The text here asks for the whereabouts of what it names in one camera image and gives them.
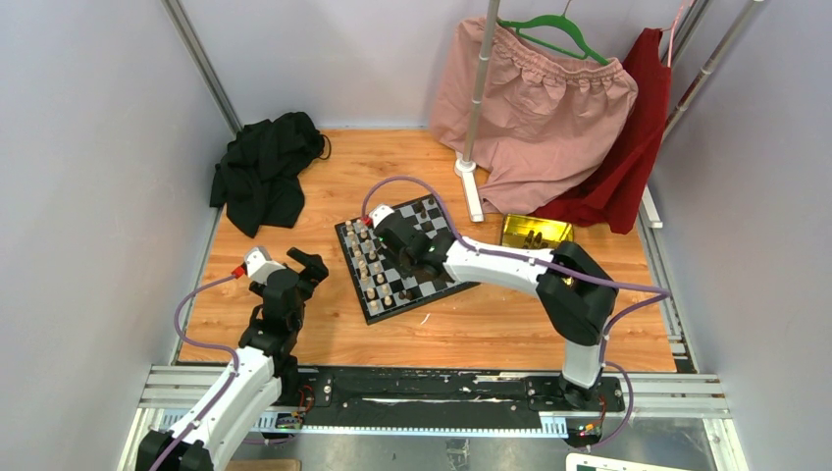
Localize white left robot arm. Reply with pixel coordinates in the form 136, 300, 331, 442
134, 246, 329, 470

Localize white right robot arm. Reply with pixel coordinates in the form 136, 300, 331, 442
364, 205, 618, 410

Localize black white chessboard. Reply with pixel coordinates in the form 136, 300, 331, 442
335, 219, 476, 325

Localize white rack stand base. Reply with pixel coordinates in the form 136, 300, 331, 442
454, 152, 485, 223

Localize gold metal tin tray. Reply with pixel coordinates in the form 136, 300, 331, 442
499, 214, 574, 249

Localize black cloth garment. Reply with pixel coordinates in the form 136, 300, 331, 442
209, 112, 332, 237

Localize pink cloth garment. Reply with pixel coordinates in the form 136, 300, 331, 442
471, 26, 639, 214

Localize red cloth garment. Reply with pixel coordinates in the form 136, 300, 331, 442
532, 28, 672, 235

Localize silver rack pole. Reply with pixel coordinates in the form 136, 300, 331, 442
457, 0, 500, 173

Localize green clothes hanger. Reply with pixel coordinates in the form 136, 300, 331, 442
496, 1, 609, 66

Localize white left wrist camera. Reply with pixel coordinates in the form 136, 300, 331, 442
232, 245, 286, 285

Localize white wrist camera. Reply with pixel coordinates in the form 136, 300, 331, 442
232, 245, 286, 285
362, 204, 394, 228

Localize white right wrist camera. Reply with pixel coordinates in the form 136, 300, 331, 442
362, 204, 394, 228

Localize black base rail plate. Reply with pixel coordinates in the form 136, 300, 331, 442
299, 366, 626, 430

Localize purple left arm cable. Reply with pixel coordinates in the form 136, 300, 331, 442
147, 273, 247, 471

